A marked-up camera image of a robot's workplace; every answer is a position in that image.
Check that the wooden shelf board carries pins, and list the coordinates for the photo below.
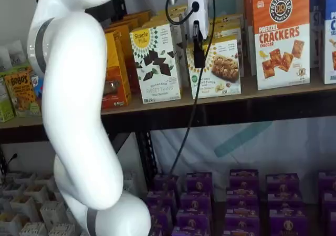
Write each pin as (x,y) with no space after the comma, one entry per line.
(249,91)

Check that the black shelf upright post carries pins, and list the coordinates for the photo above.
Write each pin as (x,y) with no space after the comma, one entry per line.
(147,154)

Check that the white patterned box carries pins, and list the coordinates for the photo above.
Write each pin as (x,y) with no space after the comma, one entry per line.
(61,230)
(33,229)
(52,213)

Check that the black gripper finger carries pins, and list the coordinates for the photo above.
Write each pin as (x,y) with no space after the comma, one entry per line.
(198,49)

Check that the white Sweet Thins box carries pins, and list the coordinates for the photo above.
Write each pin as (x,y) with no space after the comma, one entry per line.
(156,62)

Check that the translucent plastic sheet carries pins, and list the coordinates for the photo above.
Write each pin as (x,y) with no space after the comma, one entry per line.
(236,146)

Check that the purple snack box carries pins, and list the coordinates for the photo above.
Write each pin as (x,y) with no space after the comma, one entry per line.
(199,182)
(160,221)
(242,197)
(328,180)
(193,217)
(333,224)
(287,225)
(190,232)
(330,201)
(166,182)
(285,201)
(283,183)
(242,212)
(244,178)
(160,199)
(241,228)
(195,200)

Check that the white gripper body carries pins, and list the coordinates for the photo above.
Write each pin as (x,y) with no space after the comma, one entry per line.
(200,12)

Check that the white yellow snack box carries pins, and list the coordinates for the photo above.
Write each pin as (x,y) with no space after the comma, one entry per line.
(173,14)

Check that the white almond flour bars box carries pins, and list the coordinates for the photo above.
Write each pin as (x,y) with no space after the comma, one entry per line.
(215,67)
(228,24)

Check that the neighbouring wooden shelf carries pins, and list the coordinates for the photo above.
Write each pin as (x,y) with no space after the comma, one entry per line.
(21,128)

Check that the green snack box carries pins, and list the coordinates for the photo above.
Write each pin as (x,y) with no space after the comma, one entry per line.
(5,102)

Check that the yellow Bobo's box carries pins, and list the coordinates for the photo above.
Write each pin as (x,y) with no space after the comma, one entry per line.
(22,94)

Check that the white pouch bag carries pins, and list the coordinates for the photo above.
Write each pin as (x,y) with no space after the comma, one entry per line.
(13,54)

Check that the orange white pretzel crackers box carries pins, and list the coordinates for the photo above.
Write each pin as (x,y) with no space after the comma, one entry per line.
(247,23)
(282,41)

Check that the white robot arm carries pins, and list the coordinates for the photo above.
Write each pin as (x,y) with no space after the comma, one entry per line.
(76,102)

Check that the blue white small package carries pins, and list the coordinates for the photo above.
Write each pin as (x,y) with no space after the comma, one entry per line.
(38,86)

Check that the blue white crackers box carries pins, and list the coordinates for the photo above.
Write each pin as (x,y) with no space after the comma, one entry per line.
(330,36)

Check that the orange snack box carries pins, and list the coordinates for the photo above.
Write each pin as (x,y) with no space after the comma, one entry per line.
(131,19)
(115,70)

